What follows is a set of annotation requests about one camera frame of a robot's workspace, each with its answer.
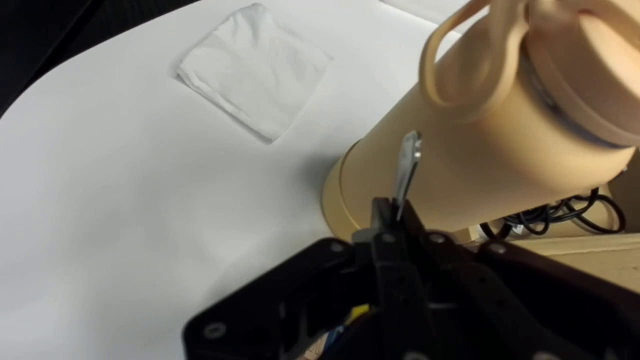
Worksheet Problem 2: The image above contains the metal spoon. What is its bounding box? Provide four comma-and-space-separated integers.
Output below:
393, 127, 424, 221

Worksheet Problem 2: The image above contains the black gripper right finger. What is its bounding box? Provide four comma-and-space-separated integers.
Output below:
398, 198, 443, 267

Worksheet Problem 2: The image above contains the open cardboard box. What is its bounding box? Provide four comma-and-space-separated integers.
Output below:
466, 148, 640, 296

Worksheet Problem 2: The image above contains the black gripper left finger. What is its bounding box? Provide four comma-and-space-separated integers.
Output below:
368, 195, 404, 267

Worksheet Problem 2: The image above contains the white folded napkin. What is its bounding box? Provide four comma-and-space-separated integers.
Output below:
176, 0, 333, 143

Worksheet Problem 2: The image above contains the beige water bottle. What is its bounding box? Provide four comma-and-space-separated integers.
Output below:
319, 0, 640, 245

